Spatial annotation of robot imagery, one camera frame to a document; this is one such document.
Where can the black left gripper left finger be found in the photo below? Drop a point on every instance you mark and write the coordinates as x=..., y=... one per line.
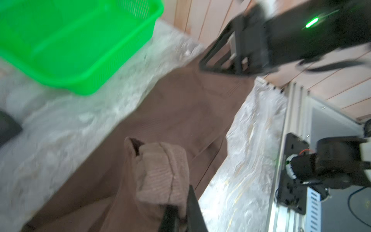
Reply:
x=171, y=220

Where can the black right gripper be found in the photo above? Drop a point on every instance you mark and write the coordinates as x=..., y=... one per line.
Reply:
x=242, y=47

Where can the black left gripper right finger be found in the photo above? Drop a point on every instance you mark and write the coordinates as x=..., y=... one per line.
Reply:
x=194, y=218

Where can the brown trousers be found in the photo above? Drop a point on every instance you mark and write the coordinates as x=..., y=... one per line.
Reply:
x=174, y=140

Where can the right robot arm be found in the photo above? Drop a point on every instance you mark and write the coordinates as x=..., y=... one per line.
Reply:
x=305, y=34

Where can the green plastic basket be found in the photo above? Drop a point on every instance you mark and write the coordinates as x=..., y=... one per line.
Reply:
x=75, y=45

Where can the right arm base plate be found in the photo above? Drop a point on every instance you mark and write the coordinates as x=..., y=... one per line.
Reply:
x=291, y=192

